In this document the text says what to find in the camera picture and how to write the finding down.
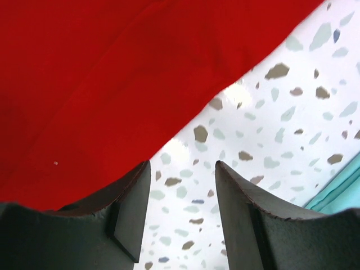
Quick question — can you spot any red t shirt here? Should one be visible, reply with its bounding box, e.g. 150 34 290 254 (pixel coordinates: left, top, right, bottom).
1 1 321 210

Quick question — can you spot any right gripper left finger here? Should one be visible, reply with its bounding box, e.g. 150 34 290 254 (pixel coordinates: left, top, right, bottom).
1 161 151 270

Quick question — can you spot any folded teal t shirt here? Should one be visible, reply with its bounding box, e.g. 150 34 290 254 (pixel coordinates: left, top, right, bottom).
305 154 360 214

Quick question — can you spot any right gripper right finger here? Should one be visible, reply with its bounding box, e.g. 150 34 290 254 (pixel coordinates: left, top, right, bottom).
215 161 359 270

